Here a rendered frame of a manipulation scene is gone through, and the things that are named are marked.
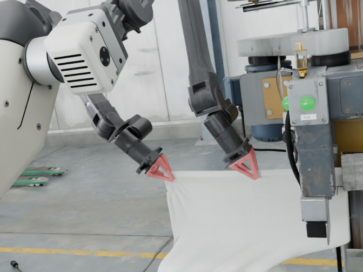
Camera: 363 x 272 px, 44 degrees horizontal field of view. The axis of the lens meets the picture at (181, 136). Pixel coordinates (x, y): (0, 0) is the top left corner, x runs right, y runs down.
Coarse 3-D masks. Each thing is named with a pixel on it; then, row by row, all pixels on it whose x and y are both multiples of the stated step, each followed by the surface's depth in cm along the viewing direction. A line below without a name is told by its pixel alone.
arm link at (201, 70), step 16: (192, 0) 119; (192, 16) 118; (192, 32) 118; (192, 48) 117; (208, 48) 120; (192, 64) 117; (208, 64) 117; (192, 80) 116; (208, 80) 114; (192, 96) 116; (208, 96) 113
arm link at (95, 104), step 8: (48, 16) 138; (56, 16) 138; (56, 24) 136; (80, 96) 133; (88, 96) 131; (96, 96) 131; (104, 96) 133; (88, 104) 131; (96, 104) 129; (104, 104) 130; (88, 112) 132; (96, 112) 129; (104, 112) 129; (96, 120) 132; (104, 120) 127; (96, 128) 131; (104, 128) 129; (112, 128) 129; (104, 136) 131
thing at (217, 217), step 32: (192, 192) 128; (224, 192) 124; (256, 192) 121; (288, 192) 118; (192, 224) 131; (224, 224) 126; (256, 224) 123; (288, 224) 120; (192, 256) 128; (224, 256) 124; (256, 256) 122; (288, 256) 119
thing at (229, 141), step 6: (222, 132) 116; (228, 132) 116; (234, 132) 117; (216, 138) 117; (222, 138) 116; (228, 138) 116; (234, 138) 116; (240, 138) 117; (246, 138) 120; (222, 144) 117; (228, 144) 116; (234, 144) 116; (240, 144) 116; (228, 150) 116; (234, 150) 115; (240, 150) 113; (228, 156) 114
